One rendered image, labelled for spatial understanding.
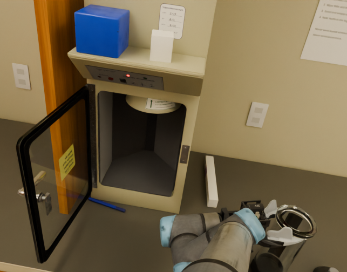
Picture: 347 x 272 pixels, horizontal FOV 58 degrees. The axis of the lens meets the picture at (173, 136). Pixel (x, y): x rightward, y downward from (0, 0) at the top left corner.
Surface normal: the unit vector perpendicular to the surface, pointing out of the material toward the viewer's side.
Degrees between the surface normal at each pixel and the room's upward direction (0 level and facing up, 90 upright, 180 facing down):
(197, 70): 0
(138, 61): 0
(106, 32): 90
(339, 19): 90
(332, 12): 90
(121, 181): 0
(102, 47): 90
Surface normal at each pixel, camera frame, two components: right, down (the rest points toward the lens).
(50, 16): 0.98, 0.17
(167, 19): -0.13, 0.53
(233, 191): 0.11, -0.84
